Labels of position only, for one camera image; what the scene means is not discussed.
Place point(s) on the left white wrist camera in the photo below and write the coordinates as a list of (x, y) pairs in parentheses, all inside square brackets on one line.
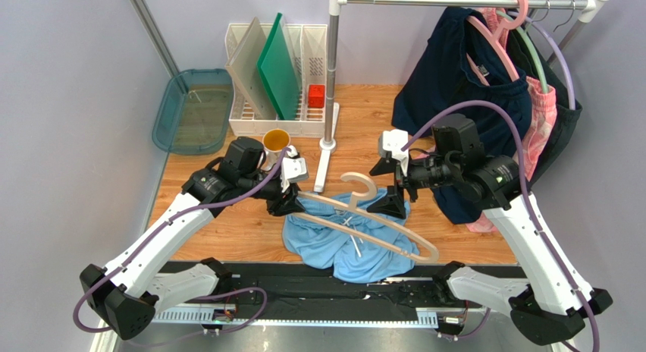
[(293, 168)]

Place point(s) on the pink plastic hanger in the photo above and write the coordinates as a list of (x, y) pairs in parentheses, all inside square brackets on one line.
[(494, 38)]

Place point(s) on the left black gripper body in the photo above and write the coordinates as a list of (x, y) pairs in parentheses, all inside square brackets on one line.
[(272, 190)]

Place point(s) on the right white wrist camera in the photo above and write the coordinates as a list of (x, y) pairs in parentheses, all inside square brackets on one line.
[(390, 145)]

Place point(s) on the grey metal wall pole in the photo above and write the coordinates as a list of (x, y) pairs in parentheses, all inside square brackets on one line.
[(148, 21)]

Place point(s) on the green cutting board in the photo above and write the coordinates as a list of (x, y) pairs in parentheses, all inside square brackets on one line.
[(278, 73)]

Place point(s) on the white floral mug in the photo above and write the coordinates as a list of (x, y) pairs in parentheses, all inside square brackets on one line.
[(274, 141)]

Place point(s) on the pink patterned shorts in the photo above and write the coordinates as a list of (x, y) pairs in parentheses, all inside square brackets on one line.
[(540, 119)]

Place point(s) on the teal plastic basket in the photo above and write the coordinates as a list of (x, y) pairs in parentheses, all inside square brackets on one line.
[(193, 115)]

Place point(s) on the light blue shorts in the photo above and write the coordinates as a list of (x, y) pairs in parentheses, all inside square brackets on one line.
[(353, 260)]

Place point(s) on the red cube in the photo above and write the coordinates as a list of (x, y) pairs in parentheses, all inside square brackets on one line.
[(316, 96)]

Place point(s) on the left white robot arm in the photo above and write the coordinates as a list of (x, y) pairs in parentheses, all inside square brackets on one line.
[(129, 291)]

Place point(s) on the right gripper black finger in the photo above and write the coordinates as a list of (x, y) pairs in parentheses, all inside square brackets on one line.
[(385, 166), (391, 204)]

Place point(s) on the lavender plastic hanger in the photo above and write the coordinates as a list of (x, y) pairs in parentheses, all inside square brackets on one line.
[(560, 58)]

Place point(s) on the navy blue shorts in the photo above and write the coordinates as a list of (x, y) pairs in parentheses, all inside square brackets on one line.
[(454, 89)]

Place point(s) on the grey cutting board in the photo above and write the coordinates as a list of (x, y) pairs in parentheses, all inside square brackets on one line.
[(242, 67)]

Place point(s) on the black shorts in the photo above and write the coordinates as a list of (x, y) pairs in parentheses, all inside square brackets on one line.
[(566, 119)]

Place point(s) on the white dish rack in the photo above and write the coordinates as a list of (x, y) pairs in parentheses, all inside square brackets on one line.
[(308, 50)]

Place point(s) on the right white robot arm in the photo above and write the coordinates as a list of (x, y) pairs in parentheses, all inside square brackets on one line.
[(554, 303)]

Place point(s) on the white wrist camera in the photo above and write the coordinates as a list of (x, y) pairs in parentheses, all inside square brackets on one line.
[(293, 168), (390, 145)]

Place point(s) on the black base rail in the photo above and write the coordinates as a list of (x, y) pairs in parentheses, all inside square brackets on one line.
[(296, 292)]

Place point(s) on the silver clothes rack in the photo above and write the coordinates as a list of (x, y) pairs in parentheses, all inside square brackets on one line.
[(327, 144)]

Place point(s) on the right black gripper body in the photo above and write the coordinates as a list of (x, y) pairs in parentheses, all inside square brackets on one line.
[(398, 177)]

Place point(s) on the green plastic hanger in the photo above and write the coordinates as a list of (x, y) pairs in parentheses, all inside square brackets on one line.
[(503, 20)]

